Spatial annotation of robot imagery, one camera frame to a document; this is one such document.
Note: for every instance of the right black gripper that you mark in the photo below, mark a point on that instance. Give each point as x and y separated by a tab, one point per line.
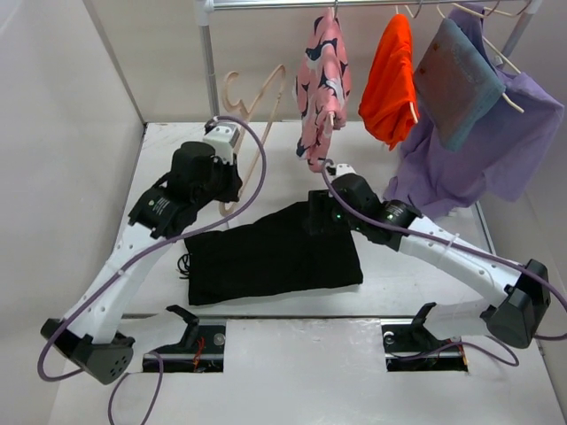
320	200

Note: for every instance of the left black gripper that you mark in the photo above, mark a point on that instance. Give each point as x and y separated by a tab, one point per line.
235	181

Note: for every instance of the black trousers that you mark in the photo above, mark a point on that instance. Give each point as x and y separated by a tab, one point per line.
272	256

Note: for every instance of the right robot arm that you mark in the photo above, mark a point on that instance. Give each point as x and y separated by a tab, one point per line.
513	297

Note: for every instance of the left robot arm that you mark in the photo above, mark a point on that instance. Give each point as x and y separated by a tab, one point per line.
88	335

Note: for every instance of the hanger under pink garment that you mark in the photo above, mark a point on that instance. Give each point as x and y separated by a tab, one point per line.
332	115

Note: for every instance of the hanger under orange garment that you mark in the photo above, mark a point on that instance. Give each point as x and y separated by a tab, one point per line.
411	104

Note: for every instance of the hanger under purple shirt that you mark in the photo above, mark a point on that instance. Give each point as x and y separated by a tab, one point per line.
523	18

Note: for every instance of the purple shirt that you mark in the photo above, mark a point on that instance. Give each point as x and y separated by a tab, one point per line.
500	155

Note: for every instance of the orange garment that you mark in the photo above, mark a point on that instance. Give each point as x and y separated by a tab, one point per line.
384	108

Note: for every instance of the pink floral garment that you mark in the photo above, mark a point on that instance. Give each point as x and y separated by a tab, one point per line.
322	85

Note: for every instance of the blue denim garment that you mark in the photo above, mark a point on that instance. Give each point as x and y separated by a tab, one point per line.
455	82

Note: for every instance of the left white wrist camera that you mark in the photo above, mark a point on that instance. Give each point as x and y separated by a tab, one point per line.
223	138

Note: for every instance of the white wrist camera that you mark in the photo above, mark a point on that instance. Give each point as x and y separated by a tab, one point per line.
223	138
339	170

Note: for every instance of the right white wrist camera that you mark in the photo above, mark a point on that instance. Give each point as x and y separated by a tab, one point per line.
339	170

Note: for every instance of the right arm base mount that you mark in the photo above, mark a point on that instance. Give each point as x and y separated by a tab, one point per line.
410	347

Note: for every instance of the white clothes rack frame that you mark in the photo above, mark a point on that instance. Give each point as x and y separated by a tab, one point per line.
203	9

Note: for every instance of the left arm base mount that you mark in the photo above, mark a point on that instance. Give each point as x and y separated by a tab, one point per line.
177	341

